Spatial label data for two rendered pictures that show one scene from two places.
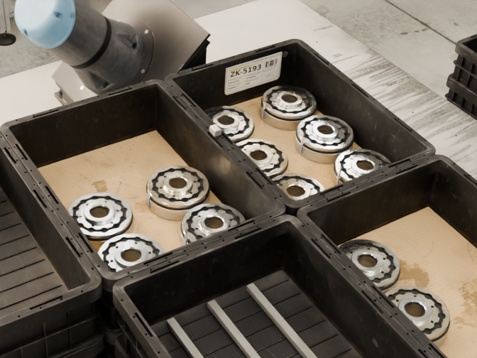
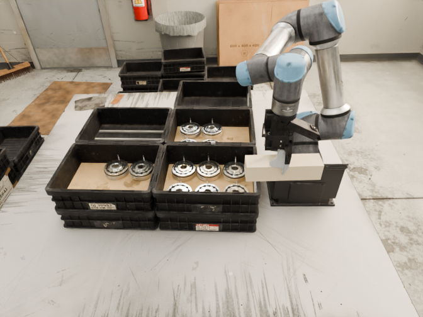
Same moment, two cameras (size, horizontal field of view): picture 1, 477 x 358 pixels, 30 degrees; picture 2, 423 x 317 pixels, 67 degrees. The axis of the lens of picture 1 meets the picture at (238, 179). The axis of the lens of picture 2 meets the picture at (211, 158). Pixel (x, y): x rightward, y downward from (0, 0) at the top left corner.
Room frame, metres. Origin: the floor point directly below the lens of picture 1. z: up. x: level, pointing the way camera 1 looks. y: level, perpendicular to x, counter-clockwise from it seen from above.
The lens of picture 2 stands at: (1.84, -0.82, 1.77)
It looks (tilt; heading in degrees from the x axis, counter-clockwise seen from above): 40 degrees down; 129
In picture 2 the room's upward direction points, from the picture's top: 1 degrees counter-clockwise
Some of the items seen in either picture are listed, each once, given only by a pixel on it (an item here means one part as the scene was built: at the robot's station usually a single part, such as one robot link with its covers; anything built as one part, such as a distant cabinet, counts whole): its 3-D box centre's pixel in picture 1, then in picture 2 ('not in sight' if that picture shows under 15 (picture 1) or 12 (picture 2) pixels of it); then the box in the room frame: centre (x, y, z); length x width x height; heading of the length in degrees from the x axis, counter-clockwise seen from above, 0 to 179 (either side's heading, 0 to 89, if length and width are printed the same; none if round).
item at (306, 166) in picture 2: not in sight; (282, 167); (1.53, -0.07, 1.07); 0.24 x 0.06 x 0.06; 39
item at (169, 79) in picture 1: (294, 118); (208, 168); (1.23, -0.09, 0.92); 0.40 x 0.30 x 0.02; 36
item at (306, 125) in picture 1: (325, 133); (207, 193); (1.28, -0.15, 0.86); 0.10 x 0.10 x 0.01
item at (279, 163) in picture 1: (258, 158); (208, 168); (1.19, -0.03, 0.86); 0.10 x 0.10 x 0.01
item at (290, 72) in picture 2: not in sight; (289, 77); (1.51, -0.08, 1.39); 0.09 x 0.08 x 0.11; 104
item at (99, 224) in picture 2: not in sight; (116, 194); (0.91, -0.32, 0.76); 0.40 x 0.30 x 0.12; 36
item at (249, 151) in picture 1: (258, 155); (208, 167); (1.19, -0.03, 0.86); 0.05 x 0.05 x 0.01
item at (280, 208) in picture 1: (137, 172); (211, 126); (1.06, 0.16, 0.92); 0.40 x 0.30 x 0.02; 36
